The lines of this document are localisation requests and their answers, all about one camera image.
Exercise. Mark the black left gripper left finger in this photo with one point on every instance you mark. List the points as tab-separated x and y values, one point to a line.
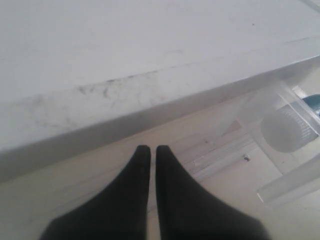
118	212

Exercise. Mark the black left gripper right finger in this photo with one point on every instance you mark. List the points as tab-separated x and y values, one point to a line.
187	211

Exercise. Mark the translucent drawer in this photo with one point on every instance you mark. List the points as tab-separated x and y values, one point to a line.
299	170

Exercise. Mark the white bottle teal label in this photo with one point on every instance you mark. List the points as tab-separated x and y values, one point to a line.
288	129

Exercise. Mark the white plastic drawer cabinet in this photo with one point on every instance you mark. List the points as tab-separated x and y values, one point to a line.
76	75

